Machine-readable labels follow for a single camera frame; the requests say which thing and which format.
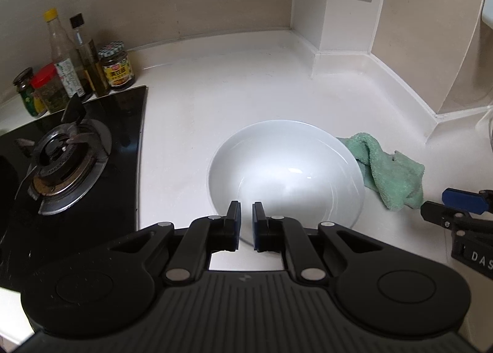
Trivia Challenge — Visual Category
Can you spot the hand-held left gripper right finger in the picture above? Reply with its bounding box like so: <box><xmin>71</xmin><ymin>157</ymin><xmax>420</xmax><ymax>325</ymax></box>
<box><xmin>251</xmin><ymin>201</ymin><xmax>386</xmax><ymax>284</ymax></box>

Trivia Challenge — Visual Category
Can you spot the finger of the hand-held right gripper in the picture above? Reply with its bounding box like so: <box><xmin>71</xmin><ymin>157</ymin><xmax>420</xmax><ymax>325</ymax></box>
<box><xmin>442</xmin><ymin>187</ymin><xmax>493</xmax><ymax>216</ymax></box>
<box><xmin>420</xmin><ymin>201</ymin><xmax>470</xmax><ymax>229</ymax></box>

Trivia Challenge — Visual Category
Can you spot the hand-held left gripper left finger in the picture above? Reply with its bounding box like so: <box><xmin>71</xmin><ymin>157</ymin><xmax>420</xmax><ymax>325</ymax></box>
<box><xmin>109</xmin><ymin>200</ymin><xmax>242</xmax><ymax>287</ymax></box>

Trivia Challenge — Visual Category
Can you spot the green microfibre cloth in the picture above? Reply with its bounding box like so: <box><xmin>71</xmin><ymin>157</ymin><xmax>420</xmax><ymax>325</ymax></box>
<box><xmin>336</xmin><ymin>132</ymin><xmax>426</xmax><ymax>211</ymax></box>

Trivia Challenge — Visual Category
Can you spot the white ceramic bowl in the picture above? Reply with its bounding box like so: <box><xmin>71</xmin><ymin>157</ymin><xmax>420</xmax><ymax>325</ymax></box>
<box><xmin>208</xmin><ymin>119</ymin><xmax>366</xmax><ymax>254</ymax></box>

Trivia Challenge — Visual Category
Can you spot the black glass gas hob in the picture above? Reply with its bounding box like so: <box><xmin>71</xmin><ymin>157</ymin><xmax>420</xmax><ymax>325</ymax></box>
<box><xmin>0</xmin><ymin>85</ymin><xmax>149</xmax><ymax>293</ymax></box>

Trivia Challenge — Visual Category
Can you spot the gas burner with pan support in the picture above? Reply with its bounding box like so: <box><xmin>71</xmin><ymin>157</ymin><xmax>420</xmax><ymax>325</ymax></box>
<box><xmin>14</xmin><ymin>96</ymin><xmax>113</xmax><ymax>216</ymax></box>

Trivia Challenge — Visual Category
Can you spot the sauce jar checkered lid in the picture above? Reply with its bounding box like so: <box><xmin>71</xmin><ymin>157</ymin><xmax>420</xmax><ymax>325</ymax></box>
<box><xmin>97</xmin><ymin>41</ymin><xmax>136</xmax><ymax>91</ymax></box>

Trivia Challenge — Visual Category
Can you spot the dark oil bottle black cap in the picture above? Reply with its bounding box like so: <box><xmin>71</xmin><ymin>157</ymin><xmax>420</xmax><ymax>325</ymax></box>
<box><xmin>69</xmin><ymin>13</ymin><xmax>111</xmax><ymax>96</ymax></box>

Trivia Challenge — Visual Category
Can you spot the red lid spice jar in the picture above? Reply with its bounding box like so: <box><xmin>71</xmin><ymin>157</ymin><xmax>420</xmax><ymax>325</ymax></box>
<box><xmin>30</xmin><ymin>64</ymin><xmax>71</xmax><ymax>114</ymax></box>

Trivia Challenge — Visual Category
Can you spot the clear bottle yellow cap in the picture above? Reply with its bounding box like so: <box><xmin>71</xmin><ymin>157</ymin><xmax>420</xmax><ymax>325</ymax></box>
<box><xmin>43</xmin><ymin>8</ymin><xmax>88</xmax><ymax>100</ymax></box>

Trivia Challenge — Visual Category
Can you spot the dark lid green jar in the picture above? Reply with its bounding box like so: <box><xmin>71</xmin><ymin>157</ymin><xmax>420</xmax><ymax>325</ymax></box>
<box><xmin>13</xmin><ymin>67</ymin><xmax>47</xmax><ymax>119</ymax></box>

